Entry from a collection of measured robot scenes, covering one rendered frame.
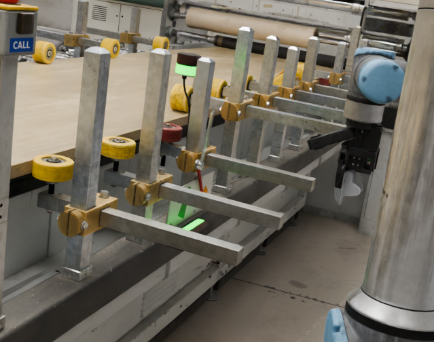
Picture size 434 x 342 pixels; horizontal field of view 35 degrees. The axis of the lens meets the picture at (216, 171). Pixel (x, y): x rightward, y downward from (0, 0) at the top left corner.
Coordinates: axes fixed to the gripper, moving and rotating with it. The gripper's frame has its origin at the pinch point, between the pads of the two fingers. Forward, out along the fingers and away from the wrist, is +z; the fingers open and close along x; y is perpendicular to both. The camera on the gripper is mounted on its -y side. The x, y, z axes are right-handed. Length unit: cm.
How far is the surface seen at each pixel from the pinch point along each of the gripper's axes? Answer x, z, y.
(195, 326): 64, 83, -56
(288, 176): -1.5, -3.1, -12.6
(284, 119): 23.5, -12.0, -23.2
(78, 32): 104, -15, -147
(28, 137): -38, -7, -63
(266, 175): -1.5, -1.9, -18.1
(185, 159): -8.5, -2.8, -37.6
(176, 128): -0.9, -8.1, -44.6
